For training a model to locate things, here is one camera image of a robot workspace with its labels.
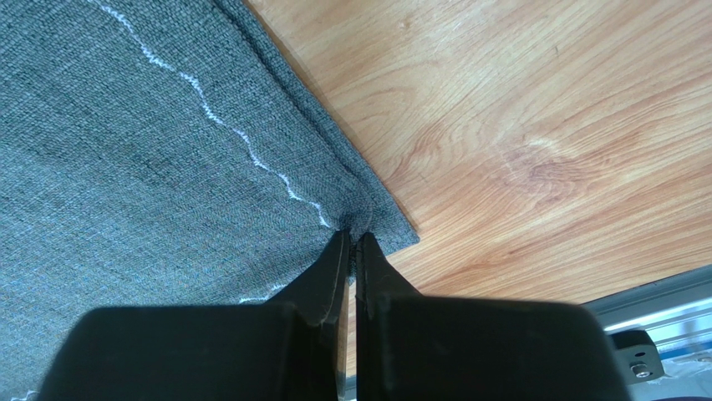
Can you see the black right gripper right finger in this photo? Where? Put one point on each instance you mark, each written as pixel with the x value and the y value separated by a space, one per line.
pixel 416 347

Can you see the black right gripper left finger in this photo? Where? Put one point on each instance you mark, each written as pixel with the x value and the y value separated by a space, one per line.
pixel 288 348

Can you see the grey cloth napkin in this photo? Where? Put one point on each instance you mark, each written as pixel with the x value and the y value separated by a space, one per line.
pixel 160 153

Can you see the aluminium frame rail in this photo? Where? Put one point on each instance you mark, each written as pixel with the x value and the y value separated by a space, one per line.
pixel 672 358

